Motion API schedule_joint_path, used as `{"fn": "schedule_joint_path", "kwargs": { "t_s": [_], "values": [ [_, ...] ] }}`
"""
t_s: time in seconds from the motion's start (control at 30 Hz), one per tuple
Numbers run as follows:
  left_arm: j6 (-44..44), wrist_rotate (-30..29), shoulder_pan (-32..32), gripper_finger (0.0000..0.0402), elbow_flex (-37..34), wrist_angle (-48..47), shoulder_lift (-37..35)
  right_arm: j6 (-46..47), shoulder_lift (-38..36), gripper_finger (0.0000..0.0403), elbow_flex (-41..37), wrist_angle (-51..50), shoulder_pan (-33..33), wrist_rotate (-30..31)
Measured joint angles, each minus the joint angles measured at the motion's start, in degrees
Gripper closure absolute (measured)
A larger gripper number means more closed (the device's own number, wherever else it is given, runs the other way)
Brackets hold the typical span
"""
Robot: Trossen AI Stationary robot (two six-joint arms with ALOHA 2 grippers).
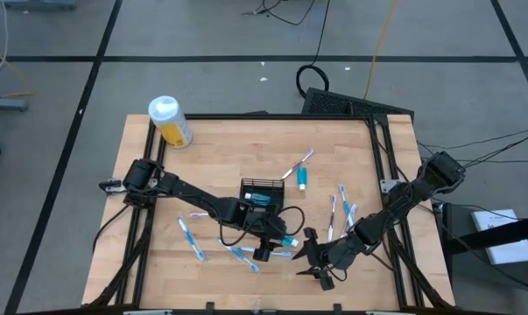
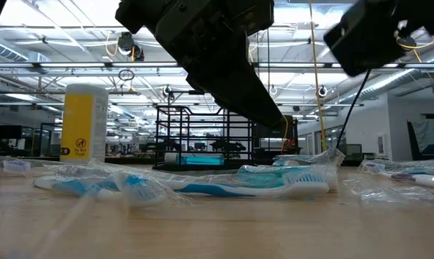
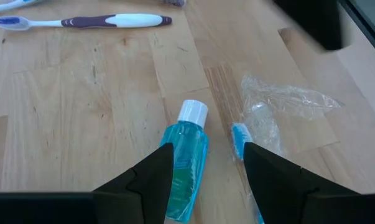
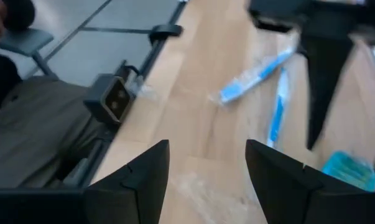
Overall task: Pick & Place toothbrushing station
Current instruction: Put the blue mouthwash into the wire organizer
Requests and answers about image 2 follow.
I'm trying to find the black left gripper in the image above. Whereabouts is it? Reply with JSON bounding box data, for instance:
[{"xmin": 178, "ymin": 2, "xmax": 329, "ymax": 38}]
[{"xmin": 115, "ymin": 0, "xmax": 286, "ymax": 129}]

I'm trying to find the black wire caddy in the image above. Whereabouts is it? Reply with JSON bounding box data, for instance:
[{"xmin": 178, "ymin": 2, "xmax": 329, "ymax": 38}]
[{"xmin": 153, "ymin": 104, "xmax": 256, "ymax": 171}]

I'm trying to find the blue white toothbrush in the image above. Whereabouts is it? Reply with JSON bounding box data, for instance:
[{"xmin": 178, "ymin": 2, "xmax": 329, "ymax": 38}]
[{"xmin": 164, "ymin": 172, "xmax": 330, "ymax": 199}]

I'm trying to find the purple white toothbrush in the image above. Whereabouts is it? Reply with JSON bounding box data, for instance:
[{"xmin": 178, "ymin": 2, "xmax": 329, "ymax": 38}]
[{"xmin": 364, "ymin": 162, "xmax": 434, "ymax": 191}]

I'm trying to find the yellow white wipes canister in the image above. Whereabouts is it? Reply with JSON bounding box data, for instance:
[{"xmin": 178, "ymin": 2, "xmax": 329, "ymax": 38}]
[{"xmin": 59, "ymin": 83, "xmax": 110, "ymax": 167}]

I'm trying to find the empty clear plastic wrapper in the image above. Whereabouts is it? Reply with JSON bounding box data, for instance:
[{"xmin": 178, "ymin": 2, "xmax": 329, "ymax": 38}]
[{"xmin": 342, "ymin": 177, "xmax": 434, "ymax": 210}]

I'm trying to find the black monitor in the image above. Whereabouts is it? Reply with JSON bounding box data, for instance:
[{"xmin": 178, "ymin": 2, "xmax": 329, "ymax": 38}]
[{"xmin": 0, "ymin": 124, "xmax": 23, "ymax": 140}]

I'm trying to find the black ceiling cord reel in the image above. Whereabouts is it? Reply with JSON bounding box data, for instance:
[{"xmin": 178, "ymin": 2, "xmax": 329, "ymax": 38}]
[
  {"xmin": 394, "ymin": 32, "xmax": 419, "ymax": 51},
  {"xmin": 117, "ymin": 31, "xmax": 145, "ymax": 62}
]

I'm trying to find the black machine with yellow cable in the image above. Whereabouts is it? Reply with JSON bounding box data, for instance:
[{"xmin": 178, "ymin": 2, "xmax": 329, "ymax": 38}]
[{"xmin": 254, "ymin": 114, "xmax": 299, "ymax": 161}]

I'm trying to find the yellow hanging cable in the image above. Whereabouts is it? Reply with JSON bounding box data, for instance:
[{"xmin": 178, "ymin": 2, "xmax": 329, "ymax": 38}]
[{"xmin": 307, "ymin": 0, "xmax": 328, "ymax": 152}]

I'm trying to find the black hanging cable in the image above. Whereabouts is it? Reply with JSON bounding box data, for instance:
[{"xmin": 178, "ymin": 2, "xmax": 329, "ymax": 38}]
[{"xmin": 336, "ymin": 68, "xmax": 371, "ymax": 149}]

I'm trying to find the black table frame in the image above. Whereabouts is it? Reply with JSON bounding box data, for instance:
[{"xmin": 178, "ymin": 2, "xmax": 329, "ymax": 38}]
[{"xmin": 0, "ymin": 154, "xmax": 369, "ymax": 171}]

